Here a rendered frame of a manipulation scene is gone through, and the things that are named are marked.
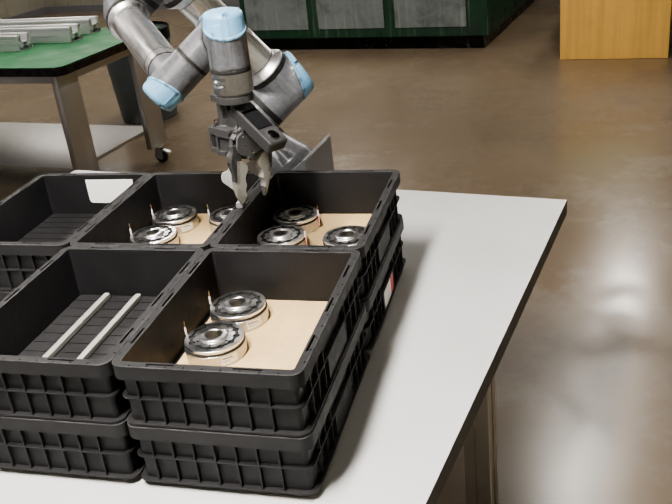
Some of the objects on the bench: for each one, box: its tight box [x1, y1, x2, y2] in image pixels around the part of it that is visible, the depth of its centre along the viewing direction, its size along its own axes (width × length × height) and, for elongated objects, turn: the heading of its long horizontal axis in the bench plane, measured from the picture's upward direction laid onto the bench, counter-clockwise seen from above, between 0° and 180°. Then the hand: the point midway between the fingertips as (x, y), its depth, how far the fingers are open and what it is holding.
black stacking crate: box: [127, 307, 370, 496], centre depth 147 cm, size 40×30×12 cm
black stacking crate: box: [0, 412, 146, 480], centre depth 155 cm, size 40×30×12 cm
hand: (255, 194), depth 168 cm, fingers open, 5 cm apart
